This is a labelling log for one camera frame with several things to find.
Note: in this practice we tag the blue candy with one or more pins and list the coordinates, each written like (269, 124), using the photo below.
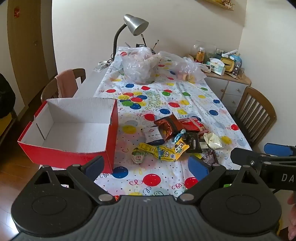
(178, 137)

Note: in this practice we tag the black bag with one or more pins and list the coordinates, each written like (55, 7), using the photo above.
(5, 97)

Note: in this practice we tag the wooden door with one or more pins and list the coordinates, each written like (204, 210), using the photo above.
(30, 51)

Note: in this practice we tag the balloon print tablecloth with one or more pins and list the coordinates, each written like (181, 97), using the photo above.
(196, 102)

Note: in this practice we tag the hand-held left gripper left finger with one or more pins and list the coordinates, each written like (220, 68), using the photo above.
(94, 168)

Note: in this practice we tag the person's right hand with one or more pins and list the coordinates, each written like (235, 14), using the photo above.
(293, 199)

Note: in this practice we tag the tissue box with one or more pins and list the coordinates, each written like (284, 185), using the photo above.
(216, 67)

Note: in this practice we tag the jelly cup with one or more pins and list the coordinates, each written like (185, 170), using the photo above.
(138, 157)

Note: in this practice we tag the wall shelf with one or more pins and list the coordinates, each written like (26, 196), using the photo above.
(222, 3)

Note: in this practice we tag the red snack packet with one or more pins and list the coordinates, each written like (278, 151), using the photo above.
(192, 125)

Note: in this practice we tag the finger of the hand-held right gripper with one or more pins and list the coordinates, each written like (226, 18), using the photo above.
(276, 149)
(245, 156)

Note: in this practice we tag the orange liquid bottle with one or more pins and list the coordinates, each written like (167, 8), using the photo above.
(200, 55)

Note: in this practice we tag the large clear plastic bag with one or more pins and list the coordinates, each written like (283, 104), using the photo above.
(138, 67)

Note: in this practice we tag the yellow cartoon snack packet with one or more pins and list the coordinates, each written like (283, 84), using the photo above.
(167, 154)

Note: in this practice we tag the black snack packet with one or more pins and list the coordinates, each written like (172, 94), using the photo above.
(193, 141)

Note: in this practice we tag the cream snack packet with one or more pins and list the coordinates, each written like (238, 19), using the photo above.
(214, 140)

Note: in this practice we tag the glass jar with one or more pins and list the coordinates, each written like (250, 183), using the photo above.
(208, 48)

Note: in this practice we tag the wooden slat-back chair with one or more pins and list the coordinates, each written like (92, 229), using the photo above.
(254, 111)

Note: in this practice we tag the yellow container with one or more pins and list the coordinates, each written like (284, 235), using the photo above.
(227, 64)

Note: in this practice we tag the red cardboard box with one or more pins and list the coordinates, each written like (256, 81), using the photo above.
(76, 136)

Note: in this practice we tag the wooden cabinet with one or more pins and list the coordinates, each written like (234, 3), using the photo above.
(231, 90)

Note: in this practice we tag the yellow cookie packet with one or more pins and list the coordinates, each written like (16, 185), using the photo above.
(181, 146)

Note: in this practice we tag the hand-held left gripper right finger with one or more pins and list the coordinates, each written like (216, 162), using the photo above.
(197, 166)

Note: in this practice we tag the shiny brown snack packet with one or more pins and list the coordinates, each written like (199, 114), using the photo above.
(167, 126)

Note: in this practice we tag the pink cloth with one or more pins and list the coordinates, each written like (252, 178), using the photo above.
(67, 83)

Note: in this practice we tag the brown chocolate packet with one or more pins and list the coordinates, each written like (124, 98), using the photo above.
(210, 157)

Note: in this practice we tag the clear plastic bag with buns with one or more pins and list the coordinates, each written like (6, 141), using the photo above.
(185, 67)

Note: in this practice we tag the yellow furniture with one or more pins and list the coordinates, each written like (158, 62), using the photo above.
(4, 125)

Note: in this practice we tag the silver desk lamp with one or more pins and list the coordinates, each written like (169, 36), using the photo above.
(135, 24)

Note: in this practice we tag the paint brush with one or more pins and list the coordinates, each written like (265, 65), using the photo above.
(143, 39)
(155, 44)

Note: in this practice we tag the small white snack packet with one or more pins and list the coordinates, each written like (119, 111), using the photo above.
(152, 135)

